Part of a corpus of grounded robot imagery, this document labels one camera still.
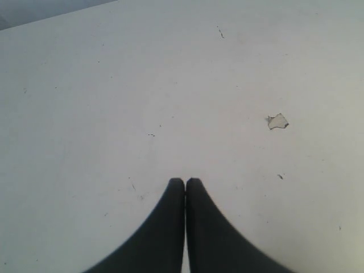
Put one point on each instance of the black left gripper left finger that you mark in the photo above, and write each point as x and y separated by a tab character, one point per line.
158	244

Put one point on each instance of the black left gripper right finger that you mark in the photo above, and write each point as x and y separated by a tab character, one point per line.
214	244

